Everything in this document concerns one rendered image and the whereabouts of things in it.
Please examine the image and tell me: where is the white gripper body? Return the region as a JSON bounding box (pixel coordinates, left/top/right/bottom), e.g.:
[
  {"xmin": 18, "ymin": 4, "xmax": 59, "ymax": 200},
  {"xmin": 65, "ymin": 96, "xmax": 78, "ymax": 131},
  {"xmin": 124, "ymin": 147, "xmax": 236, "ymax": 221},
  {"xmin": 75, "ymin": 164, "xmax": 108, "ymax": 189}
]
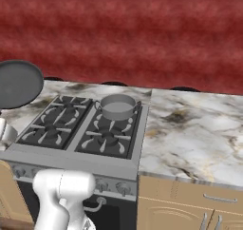
[{"xmin": 0, "ymin": 117, "xmax": 19, "ymax": 151}]

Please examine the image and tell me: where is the silver stove knob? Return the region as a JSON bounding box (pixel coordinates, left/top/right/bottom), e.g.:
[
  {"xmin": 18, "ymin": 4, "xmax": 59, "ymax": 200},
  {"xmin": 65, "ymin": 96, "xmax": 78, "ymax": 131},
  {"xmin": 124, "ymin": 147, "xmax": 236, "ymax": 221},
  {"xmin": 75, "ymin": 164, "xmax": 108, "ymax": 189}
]
[
  {"xmin": 94, "ymin": 178, "xmax": 109, "ymax": 193},
  {"xmin": 13, "ymin": 165, "xmax": 28, "ymax": 179},
  {"xmin": 115, "ymin": 181, "xmax": 131, "ymax": 197}
]

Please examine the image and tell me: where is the dark grey frying pan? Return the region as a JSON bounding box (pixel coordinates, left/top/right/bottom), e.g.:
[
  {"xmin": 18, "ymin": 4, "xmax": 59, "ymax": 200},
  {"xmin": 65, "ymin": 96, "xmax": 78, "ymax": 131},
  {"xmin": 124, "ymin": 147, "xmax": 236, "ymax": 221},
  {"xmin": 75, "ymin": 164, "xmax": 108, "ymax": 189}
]
[{"xmin": 0, "ymin": 60, "xmax": 45, "ymax": 110}]

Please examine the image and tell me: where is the silver stove with black grates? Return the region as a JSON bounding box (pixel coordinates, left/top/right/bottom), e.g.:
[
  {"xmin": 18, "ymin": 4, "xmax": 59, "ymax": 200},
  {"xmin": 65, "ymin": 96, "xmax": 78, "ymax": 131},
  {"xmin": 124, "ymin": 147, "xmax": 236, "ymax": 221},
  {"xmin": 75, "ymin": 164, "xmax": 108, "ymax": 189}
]
[{"xmin": 0, "ymin": 93, "xmax": 150, "ymax": 203}]

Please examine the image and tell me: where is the grey metal pot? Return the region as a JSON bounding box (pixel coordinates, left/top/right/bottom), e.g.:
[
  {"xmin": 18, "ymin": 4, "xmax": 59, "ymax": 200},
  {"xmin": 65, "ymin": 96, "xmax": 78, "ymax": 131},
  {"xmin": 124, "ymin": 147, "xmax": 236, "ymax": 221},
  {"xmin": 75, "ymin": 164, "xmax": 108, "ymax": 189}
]
[{"xmin": 94, "ymin": 93, "xmax": 142, "ymax": 122}]

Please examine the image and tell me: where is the beige cupboard door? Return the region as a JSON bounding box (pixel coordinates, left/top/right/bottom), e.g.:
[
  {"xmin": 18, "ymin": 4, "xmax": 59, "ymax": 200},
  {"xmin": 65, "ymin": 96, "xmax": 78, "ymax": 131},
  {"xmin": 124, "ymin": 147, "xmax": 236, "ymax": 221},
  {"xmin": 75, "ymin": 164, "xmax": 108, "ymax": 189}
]
[
  {"xmin": 136, "ymin": 197, "xmax": 215, "ymax": 230},
  {"xmin": 212, "ymin": 208, "xmax": 243, "ymax": 230},
  {"xmin": 0, "ymin": 160, "xmax": 34, "ymax": 224}
]

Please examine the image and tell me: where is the black oven door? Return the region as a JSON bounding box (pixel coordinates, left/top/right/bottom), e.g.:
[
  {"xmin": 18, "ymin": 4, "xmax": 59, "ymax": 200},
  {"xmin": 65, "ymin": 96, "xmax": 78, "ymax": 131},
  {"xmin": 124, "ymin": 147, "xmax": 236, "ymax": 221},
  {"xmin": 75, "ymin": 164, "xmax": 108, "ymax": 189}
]
[{"xmin": 16, "ymin": 180, "xmax": 138, "ymax": 230}]

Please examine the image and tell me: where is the beige drawer front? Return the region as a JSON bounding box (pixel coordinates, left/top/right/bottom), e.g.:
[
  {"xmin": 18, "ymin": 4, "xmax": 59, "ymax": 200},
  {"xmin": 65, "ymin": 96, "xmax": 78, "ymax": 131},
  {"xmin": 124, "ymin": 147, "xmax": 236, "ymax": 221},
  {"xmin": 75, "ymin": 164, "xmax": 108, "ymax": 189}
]
[{"xmin": 138, "ymin": 174, "xmax": 243, "ymax": 217}]

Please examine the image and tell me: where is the silver oven door handle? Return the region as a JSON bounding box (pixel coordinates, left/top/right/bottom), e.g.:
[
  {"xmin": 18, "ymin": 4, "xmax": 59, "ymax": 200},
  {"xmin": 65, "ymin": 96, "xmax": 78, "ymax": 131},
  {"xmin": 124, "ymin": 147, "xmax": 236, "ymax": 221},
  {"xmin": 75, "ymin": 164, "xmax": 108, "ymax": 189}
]
[{"xmin": 83, "ymin": 197, "xmax": 107, "ymax": 214}]

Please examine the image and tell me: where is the silver cupboard door handle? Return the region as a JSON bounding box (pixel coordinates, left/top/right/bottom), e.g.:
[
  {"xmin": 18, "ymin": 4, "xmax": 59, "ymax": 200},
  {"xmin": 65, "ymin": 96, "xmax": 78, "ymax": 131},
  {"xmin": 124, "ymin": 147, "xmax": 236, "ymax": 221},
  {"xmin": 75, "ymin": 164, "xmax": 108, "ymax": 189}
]
[
  {"xmin": 215, "ymin": 214, "xmax": 224, "ymax": 230},
  {"xmin": 199, "ymin": 212, "xmax": 210, "ymax": 230}
]

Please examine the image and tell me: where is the silver drawer handle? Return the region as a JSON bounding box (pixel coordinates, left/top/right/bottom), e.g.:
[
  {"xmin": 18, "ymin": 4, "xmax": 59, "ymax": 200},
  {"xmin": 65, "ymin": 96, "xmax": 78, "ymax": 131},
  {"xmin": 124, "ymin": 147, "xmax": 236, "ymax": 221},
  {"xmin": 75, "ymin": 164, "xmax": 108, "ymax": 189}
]
[{"xmin": 202, "ymin": 193, "xmax": 239, "ymax": 204}]

